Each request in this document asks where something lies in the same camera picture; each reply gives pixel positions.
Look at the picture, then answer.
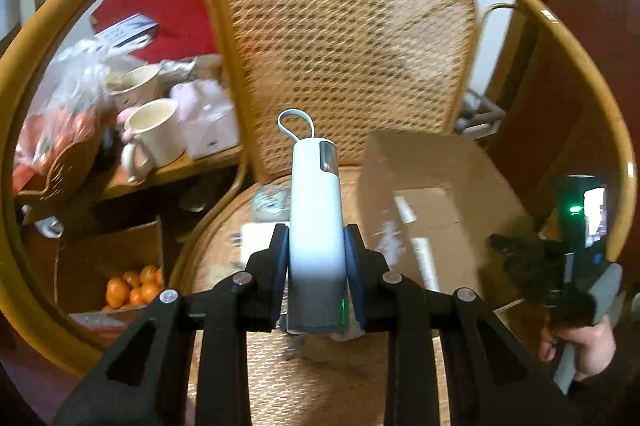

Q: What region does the wooden side table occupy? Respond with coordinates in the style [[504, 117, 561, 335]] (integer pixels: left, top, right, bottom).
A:
[[85, 146, 242, 202]]

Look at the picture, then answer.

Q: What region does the plastic bag of oranges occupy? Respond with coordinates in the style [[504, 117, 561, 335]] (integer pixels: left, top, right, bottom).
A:
[[12, 40, 112, 193]]

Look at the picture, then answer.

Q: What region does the brown cardboard box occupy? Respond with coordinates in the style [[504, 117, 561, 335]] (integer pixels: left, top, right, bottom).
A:
[[357, 131, 535, 308]]

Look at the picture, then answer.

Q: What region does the cardboard box of oranges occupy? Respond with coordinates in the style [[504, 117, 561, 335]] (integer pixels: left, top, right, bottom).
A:
[[53, 219, 164, 338]]

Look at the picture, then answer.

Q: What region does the white handheld flashlight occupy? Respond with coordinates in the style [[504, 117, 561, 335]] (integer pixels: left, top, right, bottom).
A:
[[278, 109, 348, 334]]

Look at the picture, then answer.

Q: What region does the red cloth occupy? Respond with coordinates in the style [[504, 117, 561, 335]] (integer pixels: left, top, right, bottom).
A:
[[90, 0, 219, 62]]

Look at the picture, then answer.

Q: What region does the pink tissue box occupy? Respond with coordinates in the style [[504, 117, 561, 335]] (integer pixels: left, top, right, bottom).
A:
[[170, 80, 240, 160]]

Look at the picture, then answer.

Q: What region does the cream mug front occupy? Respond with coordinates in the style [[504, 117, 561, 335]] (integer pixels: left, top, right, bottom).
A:
[[120, 98, 186, 183]]

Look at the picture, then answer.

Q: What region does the cream mug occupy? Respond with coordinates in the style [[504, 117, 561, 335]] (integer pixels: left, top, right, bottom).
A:
[[105, 64, 160, 111], [120, 98, 186, 183]]

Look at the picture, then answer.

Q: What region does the cream mug back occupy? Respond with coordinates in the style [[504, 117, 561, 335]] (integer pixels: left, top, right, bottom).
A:
[[105, 64, 160, 111]]

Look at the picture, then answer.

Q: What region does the person's right hand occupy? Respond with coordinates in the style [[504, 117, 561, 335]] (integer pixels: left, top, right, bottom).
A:
[[539, 316, 616, 382]]

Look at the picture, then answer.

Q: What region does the rattan cane chair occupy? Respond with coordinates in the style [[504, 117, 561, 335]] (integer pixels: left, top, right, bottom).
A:
[[1, 0, 637, 380]]

